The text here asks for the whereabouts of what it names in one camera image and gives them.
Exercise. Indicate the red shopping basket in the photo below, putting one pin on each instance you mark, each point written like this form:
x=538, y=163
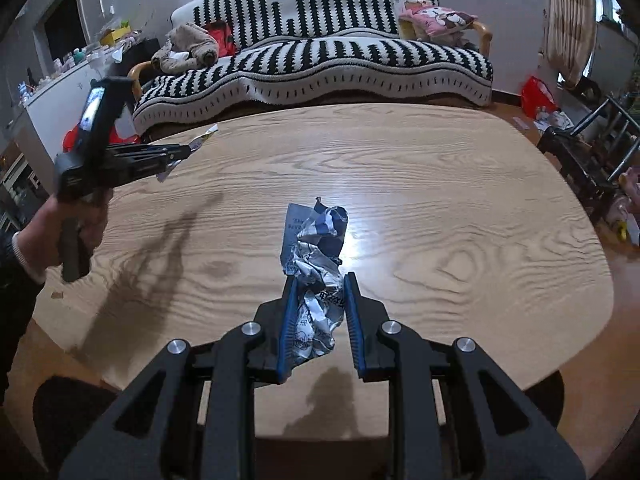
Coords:
x=536, y=97

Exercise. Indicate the red cushion on sofa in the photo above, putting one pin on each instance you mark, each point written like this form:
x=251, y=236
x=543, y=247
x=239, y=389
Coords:
x=221, y=32

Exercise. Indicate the brown plush toy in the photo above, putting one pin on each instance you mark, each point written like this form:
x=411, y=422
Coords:
x=187, y=47

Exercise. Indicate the pink cartoon pillow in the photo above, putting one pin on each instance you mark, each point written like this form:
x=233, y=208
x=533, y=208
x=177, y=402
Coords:
x=421, y=20

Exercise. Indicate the patterned curtain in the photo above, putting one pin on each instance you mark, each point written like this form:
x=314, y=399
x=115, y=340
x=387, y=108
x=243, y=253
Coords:
x=569, y=37

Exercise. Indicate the silver blue foil wrapper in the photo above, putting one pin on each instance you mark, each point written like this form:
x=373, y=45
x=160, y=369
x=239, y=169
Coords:
x=313, y=238

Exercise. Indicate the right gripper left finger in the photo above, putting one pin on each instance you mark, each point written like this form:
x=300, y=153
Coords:
x=190, y=413

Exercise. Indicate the white cabinet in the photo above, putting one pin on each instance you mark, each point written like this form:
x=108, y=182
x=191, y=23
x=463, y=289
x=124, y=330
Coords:
x=40, y=125

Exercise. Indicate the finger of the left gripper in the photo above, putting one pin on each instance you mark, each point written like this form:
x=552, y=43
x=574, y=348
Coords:
x=130, y=169
x=152, y=150

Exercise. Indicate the black wooden chair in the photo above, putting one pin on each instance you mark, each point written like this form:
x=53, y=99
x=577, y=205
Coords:
x=594, y=153

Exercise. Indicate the black white striped sofa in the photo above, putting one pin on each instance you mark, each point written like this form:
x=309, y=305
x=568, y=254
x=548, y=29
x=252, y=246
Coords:
x=295, y=51

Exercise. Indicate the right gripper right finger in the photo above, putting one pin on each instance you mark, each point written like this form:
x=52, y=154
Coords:
x=453, y=413

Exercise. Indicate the white torn wrapper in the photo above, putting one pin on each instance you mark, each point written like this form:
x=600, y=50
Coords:
x=195, y=144

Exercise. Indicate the yellow toy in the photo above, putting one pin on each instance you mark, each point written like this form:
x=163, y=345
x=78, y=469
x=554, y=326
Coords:
x=620, y=229

